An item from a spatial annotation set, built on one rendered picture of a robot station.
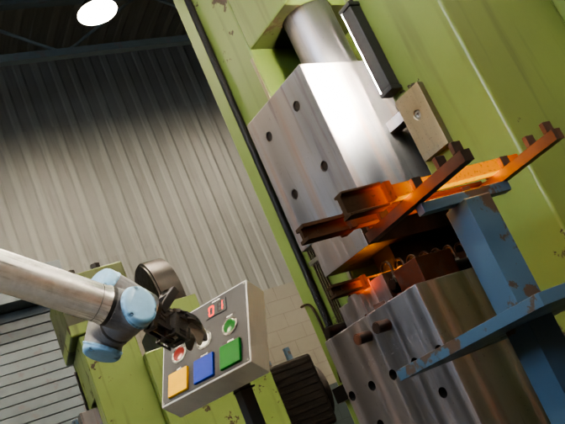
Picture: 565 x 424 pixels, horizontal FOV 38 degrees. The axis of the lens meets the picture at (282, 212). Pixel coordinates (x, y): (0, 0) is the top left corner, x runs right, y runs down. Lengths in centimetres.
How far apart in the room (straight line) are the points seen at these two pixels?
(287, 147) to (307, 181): 11
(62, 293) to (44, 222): 903
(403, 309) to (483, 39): 64
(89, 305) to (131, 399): 506
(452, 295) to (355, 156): 43
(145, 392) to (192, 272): 429
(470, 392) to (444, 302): 20
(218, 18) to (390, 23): 76
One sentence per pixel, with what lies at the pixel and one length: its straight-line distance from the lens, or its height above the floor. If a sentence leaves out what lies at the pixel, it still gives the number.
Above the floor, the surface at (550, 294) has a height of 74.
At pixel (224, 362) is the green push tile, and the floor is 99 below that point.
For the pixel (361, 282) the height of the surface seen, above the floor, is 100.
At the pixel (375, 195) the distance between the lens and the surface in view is 137.
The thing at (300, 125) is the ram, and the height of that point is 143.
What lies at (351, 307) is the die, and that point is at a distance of 207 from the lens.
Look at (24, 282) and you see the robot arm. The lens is 175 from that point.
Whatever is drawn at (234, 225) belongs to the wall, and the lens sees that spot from 1143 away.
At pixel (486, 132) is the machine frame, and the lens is 187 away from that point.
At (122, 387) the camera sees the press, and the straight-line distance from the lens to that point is 684.
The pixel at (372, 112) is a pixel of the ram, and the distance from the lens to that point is 215.
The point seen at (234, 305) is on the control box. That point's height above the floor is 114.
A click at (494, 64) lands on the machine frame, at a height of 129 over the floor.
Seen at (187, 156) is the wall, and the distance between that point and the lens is 1171.
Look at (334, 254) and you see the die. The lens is 208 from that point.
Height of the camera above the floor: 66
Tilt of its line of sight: 17 degrees up
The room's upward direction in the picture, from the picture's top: 24 degrees counter-clockwise
